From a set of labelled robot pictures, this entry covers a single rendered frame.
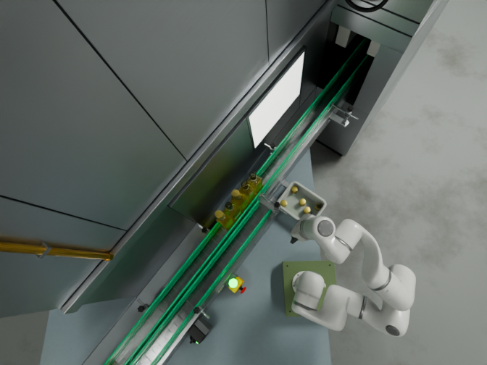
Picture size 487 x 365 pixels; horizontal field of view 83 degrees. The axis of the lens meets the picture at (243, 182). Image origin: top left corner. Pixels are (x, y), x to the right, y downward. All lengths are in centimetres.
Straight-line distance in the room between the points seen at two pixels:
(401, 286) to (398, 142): 189
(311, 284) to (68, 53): 102
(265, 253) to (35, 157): 119
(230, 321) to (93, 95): 127
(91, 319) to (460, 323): 240
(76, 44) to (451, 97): 296
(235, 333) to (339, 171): 155
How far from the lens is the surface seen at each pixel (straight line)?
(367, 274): 98
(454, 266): 264
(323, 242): 88
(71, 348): 195
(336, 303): 115
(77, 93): 64
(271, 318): 157
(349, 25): 156
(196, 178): 110
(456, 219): 271
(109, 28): 63
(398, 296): 102
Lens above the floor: 230
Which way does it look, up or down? 71 degrees down
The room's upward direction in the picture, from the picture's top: 22 degrees counter-clockwise
